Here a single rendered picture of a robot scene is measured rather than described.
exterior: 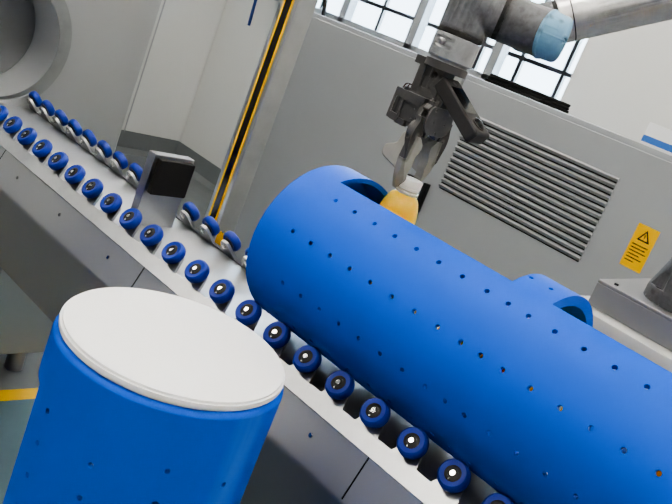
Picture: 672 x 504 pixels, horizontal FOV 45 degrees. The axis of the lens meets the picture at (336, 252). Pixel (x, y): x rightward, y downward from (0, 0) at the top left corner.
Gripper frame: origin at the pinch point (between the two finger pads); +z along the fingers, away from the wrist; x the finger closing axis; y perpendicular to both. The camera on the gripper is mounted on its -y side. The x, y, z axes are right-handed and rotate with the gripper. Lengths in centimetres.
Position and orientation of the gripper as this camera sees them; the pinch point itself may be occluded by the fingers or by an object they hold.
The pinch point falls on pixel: (408, 183)
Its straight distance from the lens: 135.9
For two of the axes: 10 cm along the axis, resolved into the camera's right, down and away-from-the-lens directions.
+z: -3.6, 8.9, 2.6
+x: -6.5, -0.4, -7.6
